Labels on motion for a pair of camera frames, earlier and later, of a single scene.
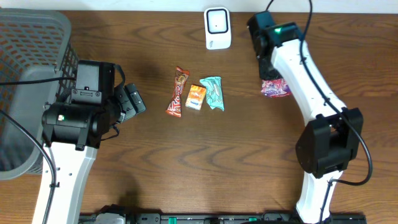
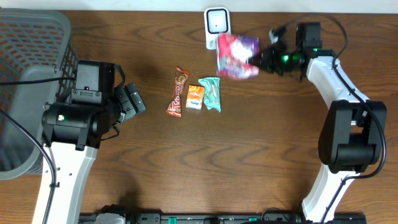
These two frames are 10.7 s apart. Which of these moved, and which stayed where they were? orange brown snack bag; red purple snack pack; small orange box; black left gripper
Moved: red purple snack pack
Stayed: small orange box; orange brown snack bag; black left gripper
